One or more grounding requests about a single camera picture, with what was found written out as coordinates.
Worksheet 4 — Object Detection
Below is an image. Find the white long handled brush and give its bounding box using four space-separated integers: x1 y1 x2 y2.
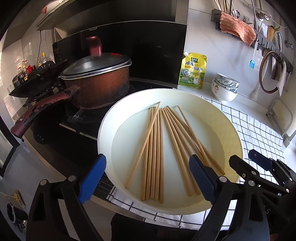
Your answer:
250 81 261 101

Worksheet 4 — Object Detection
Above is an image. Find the white hanging rag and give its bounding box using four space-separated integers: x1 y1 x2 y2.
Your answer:
276 61 287 96

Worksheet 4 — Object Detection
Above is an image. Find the white cutting board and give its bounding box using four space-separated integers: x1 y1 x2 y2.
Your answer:
272 98 293 136

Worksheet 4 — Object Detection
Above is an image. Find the dark sauce bottle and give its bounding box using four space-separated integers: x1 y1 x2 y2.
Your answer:
18 67 26 84

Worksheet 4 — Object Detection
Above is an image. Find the orange dish cloth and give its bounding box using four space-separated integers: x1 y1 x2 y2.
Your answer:
220 12 256 47

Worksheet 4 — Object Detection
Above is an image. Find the cream round basin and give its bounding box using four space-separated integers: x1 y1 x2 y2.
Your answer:
97 88 243 215

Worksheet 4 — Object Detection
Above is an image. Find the round wooden rimmed lid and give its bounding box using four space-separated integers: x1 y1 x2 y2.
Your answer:
259 51 287 94

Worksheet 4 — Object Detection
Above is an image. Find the black range hood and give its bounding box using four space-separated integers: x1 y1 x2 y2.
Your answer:
36 1 189 88

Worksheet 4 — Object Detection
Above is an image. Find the blue patterned bowl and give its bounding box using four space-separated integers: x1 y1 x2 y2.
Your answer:
214 78 238 93
216 73 239 88

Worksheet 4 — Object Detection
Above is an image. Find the blue silicone brush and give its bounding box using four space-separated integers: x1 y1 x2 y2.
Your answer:
249 41 258 69

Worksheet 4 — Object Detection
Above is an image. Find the red brown cooking pot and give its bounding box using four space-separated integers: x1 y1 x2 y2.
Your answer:
11 36 130 138

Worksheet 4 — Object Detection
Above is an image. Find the metal board rack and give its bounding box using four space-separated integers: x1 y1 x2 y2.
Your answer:
266 97 295 148

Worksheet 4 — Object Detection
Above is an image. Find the black wall hook rail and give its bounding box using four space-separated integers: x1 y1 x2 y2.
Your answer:
211 9 293 73

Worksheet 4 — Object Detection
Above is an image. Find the yellow seasoning pouch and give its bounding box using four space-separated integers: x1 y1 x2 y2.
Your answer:
178 52 207 89

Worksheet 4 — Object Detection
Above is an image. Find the right hand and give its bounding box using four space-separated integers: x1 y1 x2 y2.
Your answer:
269 233 278 241

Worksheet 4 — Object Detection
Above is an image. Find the black gas stove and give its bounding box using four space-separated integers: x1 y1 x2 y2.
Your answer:
23 78 139 167

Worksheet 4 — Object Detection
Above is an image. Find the white bowl with cartoon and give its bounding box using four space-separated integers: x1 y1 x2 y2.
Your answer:
211 79 238 102

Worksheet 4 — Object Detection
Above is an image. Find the metal pot lid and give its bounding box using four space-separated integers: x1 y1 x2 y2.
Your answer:
60 53 132 80

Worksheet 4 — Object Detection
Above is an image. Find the oil bottle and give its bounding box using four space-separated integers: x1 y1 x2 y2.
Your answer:
41 52 48 64

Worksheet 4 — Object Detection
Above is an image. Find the black wok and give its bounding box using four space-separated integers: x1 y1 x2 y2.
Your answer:
9 59 70 98

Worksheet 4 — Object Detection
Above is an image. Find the wooden chopstick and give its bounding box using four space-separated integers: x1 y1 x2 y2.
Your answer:
140 106 153 201
125 101 161 189
176 105 223 172
150 115 157 199
154 112 160 201
161 108 194 196
159 109 164 204
166 106 225 175
145 106 156 200
163 108 201 195

